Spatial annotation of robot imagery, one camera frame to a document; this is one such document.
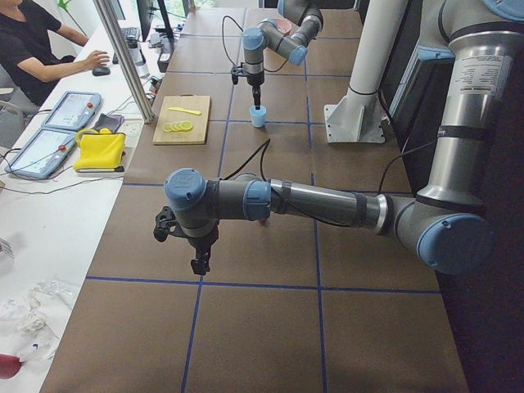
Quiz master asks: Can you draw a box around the black camera cable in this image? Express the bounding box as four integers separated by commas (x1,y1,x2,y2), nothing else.
221,15,292,75

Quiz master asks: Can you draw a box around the black keyboard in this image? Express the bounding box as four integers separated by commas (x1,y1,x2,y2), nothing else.
112,27,140,65

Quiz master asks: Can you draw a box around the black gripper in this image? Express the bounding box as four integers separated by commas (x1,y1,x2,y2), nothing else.
248,75,263,109
188,231,219,275

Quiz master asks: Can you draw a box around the teach pendant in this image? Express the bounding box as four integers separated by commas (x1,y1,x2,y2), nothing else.
42,91,102,131
5,127,76,180

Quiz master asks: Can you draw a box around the aluminium frame post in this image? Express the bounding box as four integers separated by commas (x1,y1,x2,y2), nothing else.
93,0,155,124

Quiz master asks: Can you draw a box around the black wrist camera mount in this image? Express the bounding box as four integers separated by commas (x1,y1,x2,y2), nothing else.
153,206,185,242
230,62,247,85

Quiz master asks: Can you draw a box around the pink bowl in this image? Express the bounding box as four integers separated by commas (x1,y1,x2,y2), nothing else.
273,18,292,36

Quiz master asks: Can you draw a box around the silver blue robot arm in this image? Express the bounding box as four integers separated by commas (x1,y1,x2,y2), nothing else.
154,1,523,275
232,1,323,110

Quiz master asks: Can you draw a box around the lower teach pendant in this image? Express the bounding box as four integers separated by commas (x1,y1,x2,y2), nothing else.
5,127,76,180

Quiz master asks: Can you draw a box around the yellow cloth bag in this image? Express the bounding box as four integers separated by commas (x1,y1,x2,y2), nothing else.
73,128,126,173

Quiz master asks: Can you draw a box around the white camera stand pillar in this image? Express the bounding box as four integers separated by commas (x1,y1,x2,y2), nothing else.
324,0,408,143

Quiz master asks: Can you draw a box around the seated person black shirt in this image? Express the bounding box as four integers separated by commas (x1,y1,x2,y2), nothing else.
1,1,110,106

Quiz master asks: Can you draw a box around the upper teach pendant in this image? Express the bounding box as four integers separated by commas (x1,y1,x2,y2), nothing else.
42,91,102,131

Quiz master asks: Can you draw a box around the wooden cutting board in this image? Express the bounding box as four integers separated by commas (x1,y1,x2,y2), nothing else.
152,95,210,146

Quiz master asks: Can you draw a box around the black computer mouse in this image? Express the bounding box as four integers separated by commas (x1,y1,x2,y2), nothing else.
92,65,111,77

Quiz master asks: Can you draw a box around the crumpled white plastic wrap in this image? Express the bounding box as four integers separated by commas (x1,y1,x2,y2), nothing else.
1,277,81,365

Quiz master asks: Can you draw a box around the light blue cup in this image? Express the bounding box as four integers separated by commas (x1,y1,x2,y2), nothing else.
250,105,267,128

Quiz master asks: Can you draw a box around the yellow plastic knife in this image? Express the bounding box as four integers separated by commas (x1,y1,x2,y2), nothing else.
168,106,202,115

